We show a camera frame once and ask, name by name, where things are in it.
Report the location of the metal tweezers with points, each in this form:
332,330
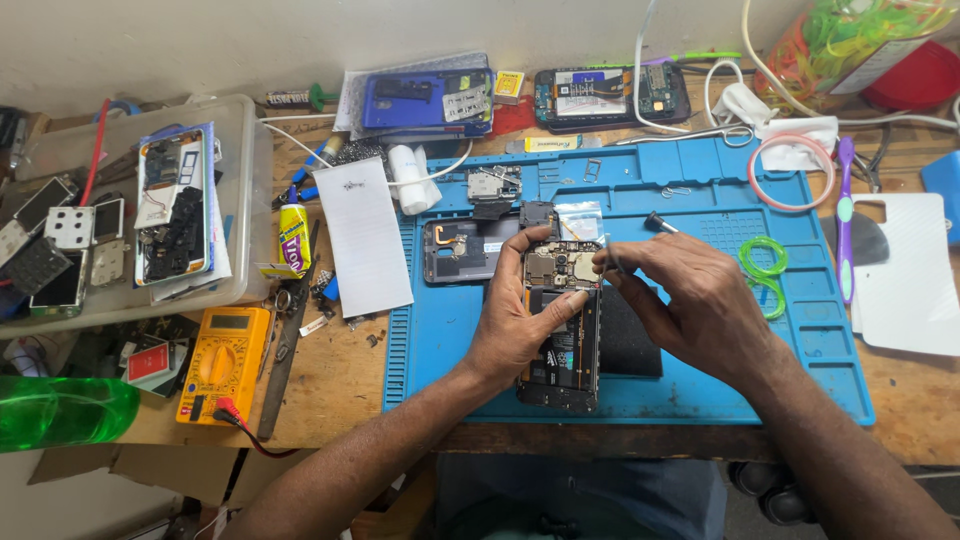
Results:
612,255

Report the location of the yellow label pry tool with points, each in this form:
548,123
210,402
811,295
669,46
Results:
551,142

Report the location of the red card box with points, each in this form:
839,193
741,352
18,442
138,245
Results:
148,361

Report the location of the clear plastic bin of parts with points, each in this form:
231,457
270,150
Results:
127,217

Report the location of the black plastic phone part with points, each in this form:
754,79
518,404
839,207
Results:
538,216

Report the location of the black screwdriver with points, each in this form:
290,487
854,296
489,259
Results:
660,222

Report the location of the red plastic lid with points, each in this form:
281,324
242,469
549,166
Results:
915,79

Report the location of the black foam pad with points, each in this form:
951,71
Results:
630,337

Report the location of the opened phone with battery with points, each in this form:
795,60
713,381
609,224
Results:
607,96

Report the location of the small yellow box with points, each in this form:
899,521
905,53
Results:
509,86

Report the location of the grey phone back cover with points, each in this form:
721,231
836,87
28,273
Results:
465,251

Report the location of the green rubber band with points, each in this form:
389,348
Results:
772,298
763,256

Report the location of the white tissue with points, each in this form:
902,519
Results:
787,135

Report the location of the red multimeter probe lead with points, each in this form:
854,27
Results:
247,431

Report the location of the blue plastic box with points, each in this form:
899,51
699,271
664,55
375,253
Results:
943,195

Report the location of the white phone back cover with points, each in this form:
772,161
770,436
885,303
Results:
907,277

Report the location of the white paper sheet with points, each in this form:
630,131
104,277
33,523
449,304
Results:
364,236

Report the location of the black smartphone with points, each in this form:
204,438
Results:
561,330

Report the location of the white framed opened phone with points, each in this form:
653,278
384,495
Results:
172,206

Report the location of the purple toothbrush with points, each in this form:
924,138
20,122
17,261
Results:
845,217

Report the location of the yellow digital multimeter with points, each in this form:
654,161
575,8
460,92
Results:
223,366

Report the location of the person's left hand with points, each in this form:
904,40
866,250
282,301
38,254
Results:
504,330

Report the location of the blue silicone repair mat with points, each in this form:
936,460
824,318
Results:
675,300

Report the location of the metal shield phone part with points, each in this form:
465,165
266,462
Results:
493,186

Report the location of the black round guitar pick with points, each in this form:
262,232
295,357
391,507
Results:
866,240

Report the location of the blue phone back cover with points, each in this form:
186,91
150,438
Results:
427,101

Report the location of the sim tray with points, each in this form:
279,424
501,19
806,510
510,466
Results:
592,170

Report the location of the green plastic bottle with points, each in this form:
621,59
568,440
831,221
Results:
64,411

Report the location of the small clear plastic bag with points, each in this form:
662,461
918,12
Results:
580,223

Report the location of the person's right hand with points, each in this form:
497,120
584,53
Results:
690,300

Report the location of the black flat metal file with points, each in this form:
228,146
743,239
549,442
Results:
289,337

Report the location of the bag of coloured rubber bands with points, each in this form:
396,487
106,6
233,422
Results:
847,45

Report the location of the yellow glue tube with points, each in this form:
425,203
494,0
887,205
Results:
294,236

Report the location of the cardboard box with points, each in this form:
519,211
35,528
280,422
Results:
172,472

